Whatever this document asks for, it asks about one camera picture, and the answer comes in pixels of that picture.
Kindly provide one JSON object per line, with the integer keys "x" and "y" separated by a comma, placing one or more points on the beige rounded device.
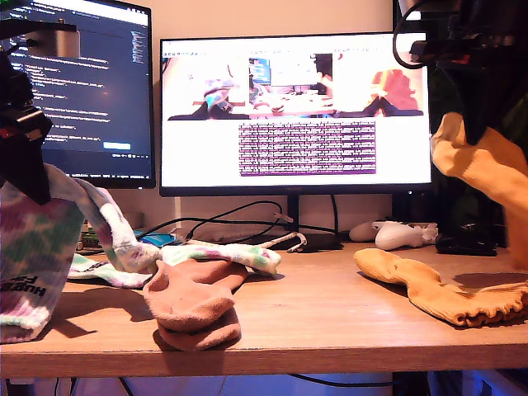
{"x": 361, "y": 233}

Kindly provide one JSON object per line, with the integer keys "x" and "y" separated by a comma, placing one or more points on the grey flat box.
{"x": 138, "y": 218}

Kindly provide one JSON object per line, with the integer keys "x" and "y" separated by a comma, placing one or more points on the blue peppermint packet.
{"x": 161, "y": 239}

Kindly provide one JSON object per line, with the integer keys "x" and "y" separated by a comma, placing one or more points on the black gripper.
{"x": 20, "y": 119}
{"x": 495, "y": 37}

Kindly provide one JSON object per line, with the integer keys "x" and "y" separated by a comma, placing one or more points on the tie-dye Hugging Face sock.
{"x": 33, "y": 247}
{"x": 247, "y": 255}

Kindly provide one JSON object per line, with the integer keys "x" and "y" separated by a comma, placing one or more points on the white screen computer monitor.
{"x": 198, "y": 156}

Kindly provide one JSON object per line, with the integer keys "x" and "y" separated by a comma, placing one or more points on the dark code computer monitor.
{"x": 103, "y": 103}

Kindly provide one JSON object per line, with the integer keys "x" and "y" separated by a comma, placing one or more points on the white game controller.
{"x": 396, "y": 237}

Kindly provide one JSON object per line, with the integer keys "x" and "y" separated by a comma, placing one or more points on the pink ankle sock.
{"x": 206, "y": 338}
{"x": 185, "y": 297}

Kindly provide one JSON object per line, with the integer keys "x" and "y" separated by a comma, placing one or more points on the yellow ribbed frilly sock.
{"x": 486, "y": 165}
{"x": 429, "y": 288}

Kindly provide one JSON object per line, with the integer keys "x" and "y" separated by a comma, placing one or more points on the black table leg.
{"x": 412, "y": 385}

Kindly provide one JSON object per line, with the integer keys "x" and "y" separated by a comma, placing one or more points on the black rounded case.
{"x": 466, "y": 247}

